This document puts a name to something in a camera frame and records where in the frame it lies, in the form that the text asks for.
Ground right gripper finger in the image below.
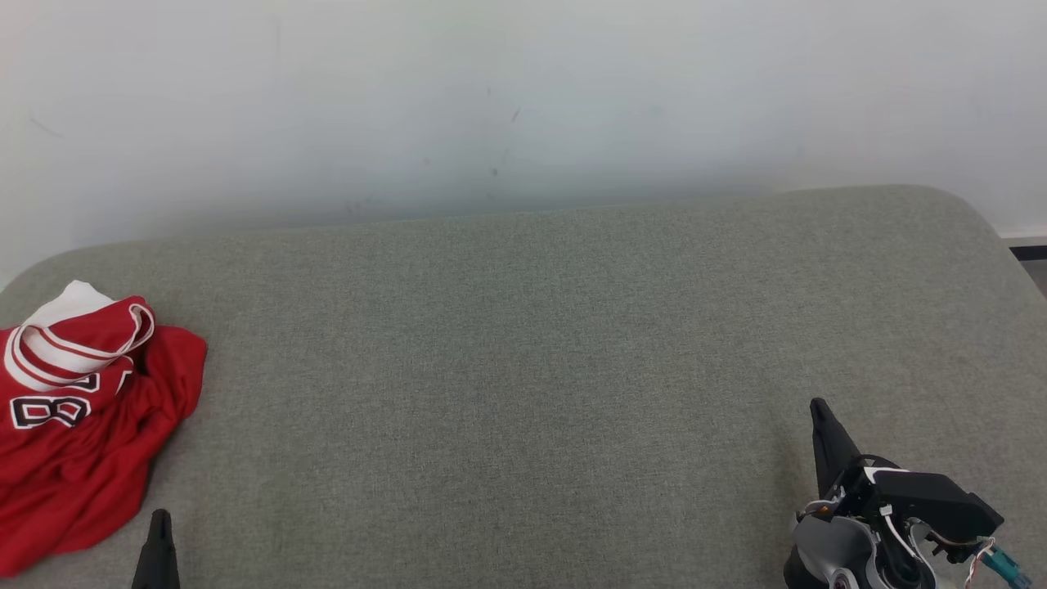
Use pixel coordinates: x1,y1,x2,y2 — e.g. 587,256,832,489
810,398,862,501

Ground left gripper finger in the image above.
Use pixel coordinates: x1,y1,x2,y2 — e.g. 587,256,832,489
131,509,181,589

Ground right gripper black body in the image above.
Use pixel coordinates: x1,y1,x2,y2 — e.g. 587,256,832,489
818,456,901,518

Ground red shorts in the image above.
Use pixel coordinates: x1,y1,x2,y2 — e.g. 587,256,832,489
0,326,209,578

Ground grey fabric sofa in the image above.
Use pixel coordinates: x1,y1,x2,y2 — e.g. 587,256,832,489
0,185,1047,589

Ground thin white gripper wire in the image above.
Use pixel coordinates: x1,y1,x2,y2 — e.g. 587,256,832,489
879,503,925,567

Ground red white twisted wire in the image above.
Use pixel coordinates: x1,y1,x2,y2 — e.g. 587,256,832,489
964,537,995,580

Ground teal cable connector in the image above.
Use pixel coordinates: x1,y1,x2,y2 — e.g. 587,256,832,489
982,550,1033,589

